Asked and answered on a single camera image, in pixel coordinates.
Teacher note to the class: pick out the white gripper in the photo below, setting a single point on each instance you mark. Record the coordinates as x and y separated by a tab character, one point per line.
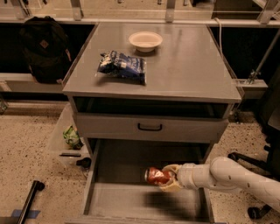
185	176

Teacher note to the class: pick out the crushed red coke can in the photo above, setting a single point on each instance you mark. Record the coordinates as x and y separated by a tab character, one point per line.
157	177

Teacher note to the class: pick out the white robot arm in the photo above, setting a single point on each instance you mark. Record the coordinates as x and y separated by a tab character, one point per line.
225	175

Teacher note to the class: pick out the open grey lower drawer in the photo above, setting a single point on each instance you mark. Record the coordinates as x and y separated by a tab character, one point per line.
116	192

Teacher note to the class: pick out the grey metal drawer cabinet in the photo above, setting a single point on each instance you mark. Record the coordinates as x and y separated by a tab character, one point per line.
185	77

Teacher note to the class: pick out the closed grey drawer front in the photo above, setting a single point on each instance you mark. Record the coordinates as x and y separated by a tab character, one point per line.
175	129

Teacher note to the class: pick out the green snack bag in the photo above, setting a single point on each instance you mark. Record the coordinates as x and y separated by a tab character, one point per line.
72	138

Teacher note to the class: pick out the clear plastic bin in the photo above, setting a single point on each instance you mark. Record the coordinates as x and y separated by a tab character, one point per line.
57	145

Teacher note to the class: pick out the black office chair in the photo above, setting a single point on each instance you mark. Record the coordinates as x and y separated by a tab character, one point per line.
268	115

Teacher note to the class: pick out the blue chip bag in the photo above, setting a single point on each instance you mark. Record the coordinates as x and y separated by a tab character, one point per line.
120	65

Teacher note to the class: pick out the black bar on floor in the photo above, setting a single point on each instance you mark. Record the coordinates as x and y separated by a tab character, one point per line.
35	187

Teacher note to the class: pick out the white paper bowl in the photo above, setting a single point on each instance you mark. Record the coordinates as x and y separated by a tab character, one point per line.
145	41

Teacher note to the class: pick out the blue floor tape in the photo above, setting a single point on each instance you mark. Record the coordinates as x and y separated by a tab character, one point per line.
33	214

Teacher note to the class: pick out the black backpack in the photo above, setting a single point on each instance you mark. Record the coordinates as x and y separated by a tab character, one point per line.
46	49

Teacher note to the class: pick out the black drawer handle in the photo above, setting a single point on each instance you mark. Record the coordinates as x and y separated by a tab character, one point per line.
150	128

